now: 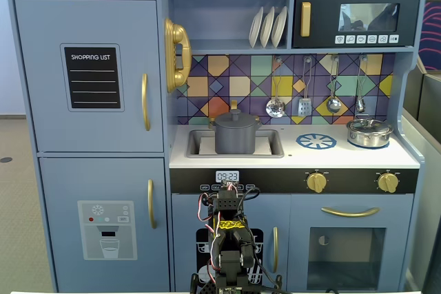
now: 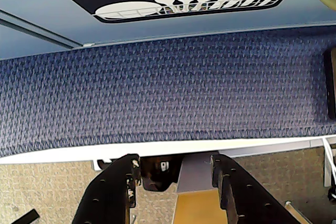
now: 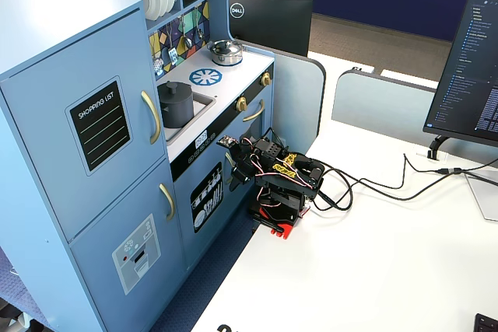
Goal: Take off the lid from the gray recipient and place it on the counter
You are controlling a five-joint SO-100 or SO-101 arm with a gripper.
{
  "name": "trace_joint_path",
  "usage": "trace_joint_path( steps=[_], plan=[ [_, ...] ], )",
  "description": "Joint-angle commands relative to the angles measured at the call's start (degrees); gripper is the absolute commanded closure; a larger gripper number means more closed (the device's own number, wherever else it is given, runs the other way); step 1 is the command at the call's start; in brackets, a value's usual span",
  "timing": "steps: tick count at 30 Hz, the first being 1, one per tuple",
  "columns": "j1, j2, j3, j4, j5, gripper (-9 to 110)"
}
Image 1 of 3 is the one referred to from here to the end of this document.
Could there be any gold toy telephone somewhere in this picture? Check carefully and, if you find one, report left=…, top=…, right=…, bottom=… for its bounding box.
left=163, top=17, right=193, bottom=94

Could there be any gold oven handle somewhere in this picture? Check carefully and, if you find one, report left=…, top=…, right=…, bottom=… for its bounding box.
left=320, top=207, right=381, bottom=218

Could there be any gray pot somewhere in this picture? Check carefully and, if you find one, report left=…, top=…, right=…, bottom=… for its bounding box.
left=208, top=118, right=262, bottom=155

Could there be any gray partition panel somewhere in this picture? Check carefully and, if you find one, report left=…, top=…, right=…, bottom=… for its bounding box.
left=402, top=58, right=441, bottom=294

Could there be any gold stove knob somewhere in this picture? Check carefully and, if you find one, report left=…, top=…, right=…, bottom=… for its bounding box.
left=377, top=172, right=401, bottom=193
left=306, top=172, right=329, bottom=193

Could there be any blue white patterned cup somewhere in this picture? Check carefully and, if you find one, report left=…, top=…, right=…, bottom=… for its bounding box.
left=214, top=108, right=260, bottom=127

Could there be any silver hanging whisk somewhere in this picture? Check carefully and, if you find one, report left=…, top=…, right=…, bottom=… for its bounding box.
left=355, top=54, right=369, bottom=114

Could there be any metal ladle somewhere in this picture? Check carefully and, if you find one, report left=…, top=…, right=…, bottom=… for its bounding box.
left=325, top=54, right=343, bottom=114

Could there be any gold microwave handle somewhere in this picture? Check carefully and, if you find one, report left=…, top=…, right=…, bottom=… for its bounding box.
left=300, top=1, right=312, bottom=38

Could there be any blue cupboard door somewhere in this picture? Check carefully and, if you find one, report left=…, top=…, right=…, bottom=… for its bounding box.
left=171, top=193, right=291, bottom=293

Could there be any metal skimmer spoon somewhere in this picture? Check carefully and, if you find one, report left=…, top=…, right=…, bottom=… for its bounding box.
left=265, top=56, right=287, bottom=119

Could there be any black shopping list board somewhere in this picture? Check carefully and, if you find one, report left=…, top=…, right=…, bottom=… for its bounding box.
left=60, top=43, right=125, bottom=113

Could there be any tall blue fridge door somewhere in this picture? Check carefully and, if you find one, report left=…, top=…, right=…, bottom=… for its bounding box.
left=14, top=0, right=165, bottom=154

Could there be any stainless steel pot lid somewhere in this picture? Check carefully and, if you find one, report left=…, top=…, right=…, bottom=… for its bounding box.
left=347, top=118, right=393, bottom=134

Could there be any white toy plate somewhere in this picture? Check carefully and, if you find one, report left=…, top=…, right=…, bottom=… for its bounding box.
left=259, top=6, right=276, bottom=49
left=248, top=6, right=265, bottom=49
left=271, top=5, right=289, bottom=48

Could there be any blue door with dispenser print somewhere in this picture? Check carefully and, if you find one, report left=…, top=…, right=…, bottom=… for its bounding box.
left=39, top=157, right=172, bottom=293

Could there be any gold cupboard handle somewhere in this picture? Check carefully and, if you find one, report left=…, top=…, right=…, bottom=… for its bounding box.
left=272, top=226, right=280, bottom=274

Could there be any blue oven door with window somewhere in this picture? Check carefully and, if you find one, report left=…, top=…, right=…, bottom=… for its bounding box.
left=289, top=193, right=415, bottom=292

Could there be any black toy microwave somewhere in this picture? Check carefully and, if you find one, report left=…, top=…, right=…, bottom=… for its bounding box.
left=291, top=0, right=422, bottom=50

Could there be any gold curved fridge handle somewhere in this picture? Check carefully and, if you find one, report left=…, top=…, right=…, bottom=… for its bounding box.
left=147, top=178, right=158, bottom=230
left=141, top=73, right=152, bottom=132

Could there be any metal slotted spatula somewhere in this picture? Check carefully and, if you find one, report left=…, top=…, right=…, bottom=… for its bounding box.
left=297, top=55, right=316, bottom=118

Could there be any gray sink basin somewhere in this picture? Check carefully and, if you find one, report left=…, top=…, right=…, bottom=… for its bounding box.
left=185, top=128, right=286, bottom=159

